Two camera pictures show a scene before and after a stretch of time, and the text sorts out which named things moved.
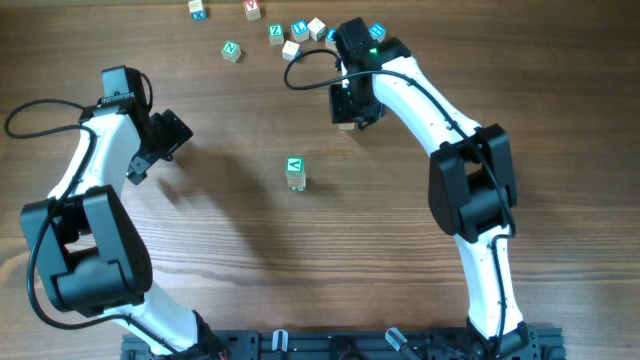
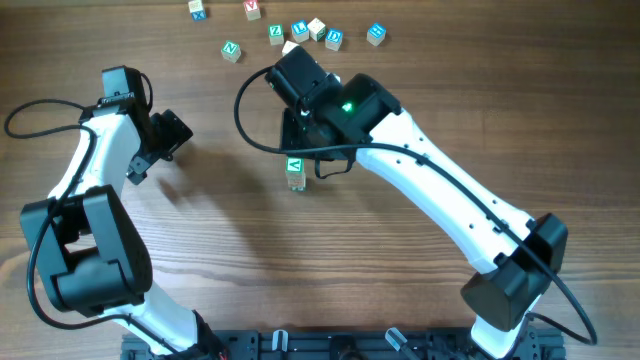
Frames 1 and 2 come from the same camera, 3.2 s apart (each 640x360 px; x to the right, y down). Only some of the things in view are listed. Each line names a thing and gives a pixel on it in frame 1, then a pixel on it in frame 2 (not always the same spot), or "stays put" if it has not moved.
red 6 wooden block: (296, 183) stays put
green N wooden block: (231, 50) stays put
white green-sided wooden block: (295, 167) stays put
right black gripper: (340, 115) -> (290, 129)
